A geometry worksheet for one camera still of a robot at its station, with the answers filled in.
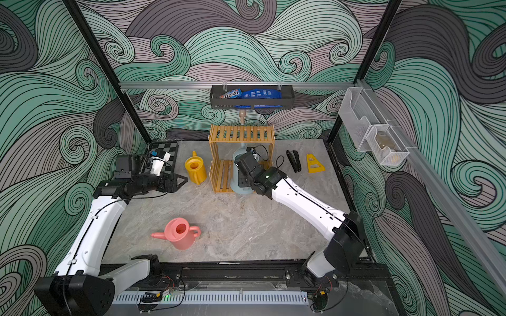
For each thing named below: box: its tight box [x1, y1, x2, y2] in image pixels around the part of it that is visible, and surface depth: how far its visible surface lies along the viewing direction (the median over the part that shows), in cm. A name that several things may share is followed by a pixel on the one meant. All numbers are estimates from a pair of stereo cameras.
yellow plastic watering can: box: [184, 150, 207, 186], surface depth 97 cm
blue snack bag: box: [241, 88, 282, 99], surface depth 94 cm
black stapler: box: [285, 150, 302, 173], surface depth 113 cm
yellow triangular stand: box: [306, 153, 327, 174], surface depth 109 cm
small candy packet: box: [219, 88, 243, 99], surface depth 94 cm
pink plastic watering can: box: [150, 217, 202, 251], surface depth 76 cm
